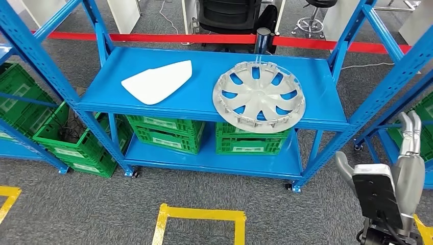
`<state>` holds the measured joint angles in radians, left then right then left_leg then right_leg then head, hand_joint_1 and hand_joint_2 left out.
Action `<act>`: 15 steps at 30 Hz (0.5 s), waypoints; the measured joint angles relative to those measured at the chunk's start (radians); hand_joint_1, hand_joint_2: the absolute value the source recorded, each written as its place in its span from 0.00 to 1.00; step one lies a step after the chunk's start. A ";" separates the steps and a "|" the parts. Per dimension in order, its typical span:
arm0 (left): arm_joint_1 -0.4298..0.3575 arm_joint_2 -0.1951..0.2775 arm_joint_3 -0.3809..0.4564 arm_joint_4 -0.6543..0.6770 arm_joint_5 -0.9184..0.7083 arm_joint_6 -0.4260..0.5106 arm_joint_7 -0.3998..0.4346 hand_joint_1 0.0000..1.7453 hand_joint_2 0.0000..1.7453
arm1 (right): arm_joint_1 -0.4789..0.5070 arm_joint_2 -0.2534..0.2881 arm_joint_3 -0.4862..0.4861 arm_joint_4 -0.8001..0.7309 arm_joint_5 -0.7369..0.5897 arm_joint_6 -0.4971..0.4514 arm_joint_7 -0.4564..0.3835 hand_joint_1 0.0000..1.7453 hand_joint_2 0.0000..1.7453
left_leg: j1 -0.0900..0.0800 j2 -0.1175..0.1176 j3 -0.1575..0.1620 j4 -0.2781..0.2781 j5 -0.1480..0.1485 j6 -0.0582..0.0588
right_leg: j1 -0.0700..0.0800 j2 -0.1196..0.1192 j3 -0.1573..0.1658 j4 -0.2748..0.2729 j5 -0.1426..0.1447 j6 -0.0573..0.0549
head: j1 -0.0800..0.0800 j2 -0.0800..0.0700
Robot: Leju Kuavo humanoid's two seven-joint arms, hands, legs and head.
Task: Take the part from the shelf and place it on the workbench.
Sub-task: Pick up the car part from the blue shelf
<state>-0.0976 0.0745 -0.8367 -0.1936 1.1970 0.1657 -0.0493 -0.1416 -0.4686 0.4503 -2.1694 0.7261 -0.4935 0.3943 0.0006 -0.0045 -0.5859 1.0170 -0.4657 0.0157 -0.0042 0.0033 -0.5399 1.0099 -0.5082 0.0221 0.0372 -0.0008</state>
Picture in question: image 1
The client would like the yellow floor tape square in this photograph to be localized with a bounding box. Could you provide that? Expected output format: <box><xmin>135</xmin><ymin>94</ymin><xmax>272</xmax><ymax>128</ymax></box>
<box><xmin>413</xmin><ymin>214</ymin><xmax>433</xmax><ymax>245</ymax></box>

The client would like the chrome table frame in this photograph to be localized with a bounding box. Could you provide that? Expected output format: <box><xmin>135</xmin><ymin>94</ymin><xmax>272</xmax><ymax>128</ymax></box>
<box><xmin>373</xmin><ymin>0</ymin><xmax>422</xmax><ymax>12</ymax></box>

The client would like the dark shiny barrier post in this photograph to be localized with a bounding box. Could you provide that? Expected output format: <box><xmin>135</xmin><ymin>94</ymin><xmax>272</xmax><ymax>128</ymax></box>
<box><xmin>253</xmin><ymin>28</ymin><xmax>272</xmax><ymax>56</ymax></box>

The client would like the white plastic panel part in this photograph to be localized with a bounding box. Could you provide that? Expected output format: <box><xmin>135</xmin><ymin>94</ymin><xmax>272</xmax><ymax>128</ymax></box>
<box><xmin>121</xmin><ymin>60</ymin><xmax>193</xmax><ymax>106</ymax></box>

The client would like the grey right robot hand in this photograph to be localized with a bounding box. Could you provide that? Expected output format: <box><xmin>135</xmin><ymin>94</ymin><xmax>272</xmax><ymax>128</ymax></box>
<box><xmin>334</xmin><ymin>111</ymin><xmax>426</xmax><ymax>219</ymax></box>

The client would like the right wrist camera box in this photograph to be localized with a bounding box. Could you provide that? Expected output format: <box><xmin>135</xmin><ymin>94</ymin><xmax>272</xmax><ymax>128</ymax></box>
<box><xmin>351</xmin><ymin>164</ymin><xmax>404</xmax><ymax>231</ymax></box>

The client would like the blue metal shelf rack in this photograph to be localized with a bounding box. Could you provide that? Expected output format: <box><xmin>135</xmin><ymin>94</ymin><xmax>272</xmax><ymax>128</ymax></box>
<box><xmin>353</xmin><ymin>69</ymin><xmax>433</xmax><ymax>190</ymax></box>
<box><xmin>0</xmin><ymin>43</ymin><xmax>70</xmax><ymax>175</ymax></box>
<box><xmin>0</xmin><ymin>0</ymin><xmax>433</xmax><ymax>194</ymax></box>

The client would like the silver wheel hubcap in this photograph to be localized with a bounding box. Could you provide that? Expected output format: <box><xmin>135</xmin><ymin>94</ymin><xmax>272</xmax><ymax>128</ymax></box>
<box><xmin>212</xmin><ymin>61</ymin><xmax>306</xmax><ymax>134</ymax></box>

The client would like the black office chair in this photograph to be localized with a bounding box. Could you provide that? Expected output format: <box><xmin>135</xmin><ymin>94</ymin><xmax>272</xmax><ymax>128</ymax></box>
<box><xmin>198</xmin><ymin>0</ymin><xmax>263</xmax><ymax>35</ymax></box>

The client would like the black cable bundle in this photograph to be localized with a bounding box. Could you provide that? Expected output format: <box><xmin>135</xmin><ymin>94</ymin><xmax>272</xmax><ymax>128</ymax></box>
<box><xmin>51</xmin><ymin>103</ymin><xmax>89</xmax><ymax>144</ymax></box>

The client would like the red barrier belt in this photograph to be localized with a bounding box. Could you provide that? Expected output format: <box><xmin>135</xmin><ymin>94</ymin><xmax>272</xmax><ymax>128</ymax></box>
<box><xmin>271</xmin><ymin>35</ymin><xmax>413</xmax><ymax>55</ymax></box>
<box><xmin>30</xmin><ymin>31</ymin><xmax>258</xmax><ymax>45</ymax></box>

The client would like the black stool chrome base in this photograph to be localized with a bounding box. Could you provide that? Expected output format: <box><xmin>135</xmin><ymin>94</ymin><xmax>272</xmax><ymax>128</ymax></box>
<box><xmin>291</xmin><ymin>0</ymin><xmax>339</xmax><ymax>39</ymax></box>

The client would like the white floor cable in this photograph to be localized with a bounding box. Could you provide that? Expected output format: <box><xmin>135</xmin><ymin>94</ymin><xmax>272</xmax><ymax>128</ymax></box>
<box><xmin>158</xmin><ymin>0</ymin><xmax>194</xmax><ymax>46</ymax></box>
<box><xmin>340</xmin><ymin>62</ymin><xmax>396</xmax><ymax>70</ymax></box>

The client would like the white desk panel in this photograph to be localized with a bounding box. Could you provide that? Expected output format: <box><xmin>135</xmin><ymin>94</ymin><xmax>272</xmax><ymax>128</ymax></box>
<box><xmin>20</xmin><ymin>0</ymin><xmax>68</xmax><ymax>28</ymax></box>
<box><xmin>106</xmin><ymin>0</ymin><xmax>143</xmax><ymax>35</ymax></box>
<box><xmin>399</xmin><ymin>0</ymin><xmax>433</xmax><ymax>46</ymax></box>
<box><xmin>181</xmin><ymin>0</ymin><xmax>200</xmax><ymax>35</ymax></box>
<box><xmin>323</xmin><ymin>0</ymin><xmax>360</xmax><ymax>52</ymax></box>

